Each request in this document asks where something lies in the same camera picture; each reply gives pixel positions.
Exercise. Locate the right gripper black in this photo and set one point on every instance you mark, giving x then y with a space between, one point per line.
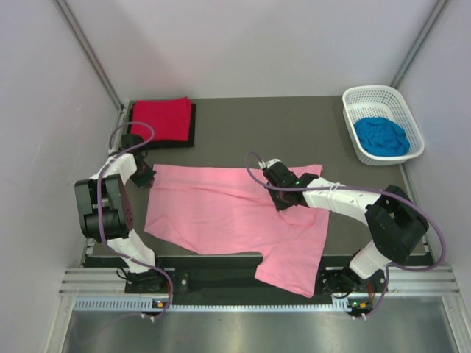
280 205

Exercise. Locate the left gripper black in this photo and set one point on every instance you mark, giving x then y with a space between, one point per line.
147 179

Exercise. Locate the pink t shirt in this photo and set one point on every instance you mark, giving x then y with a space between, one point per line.
223 211

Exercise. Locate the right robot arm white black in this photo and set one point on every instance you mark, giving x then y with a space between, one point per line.
396 228

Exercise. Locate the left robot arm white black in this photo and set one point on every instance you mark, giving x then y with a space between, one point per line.
105 214

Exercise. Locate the folded black t shirt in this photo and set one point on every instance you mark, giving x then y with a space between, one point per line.
193 125

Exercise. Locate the folded red t shirt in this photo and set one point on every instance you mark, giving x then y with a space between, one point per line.
162 117

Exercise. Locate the blue t shirt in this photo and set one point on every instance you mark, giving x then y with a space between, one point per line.
381 137

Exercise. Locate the white plastic basket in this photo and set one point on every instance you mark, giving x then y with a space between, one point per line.
382 101

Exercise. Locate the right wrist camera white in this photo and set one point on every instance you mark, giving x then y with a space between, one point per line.
268 164

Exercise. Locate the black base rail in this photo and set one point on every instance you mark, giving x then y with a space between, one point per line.
231 280

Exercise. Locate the grey slotted cable duct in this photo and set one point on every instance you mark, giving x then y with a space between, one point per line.
151 305

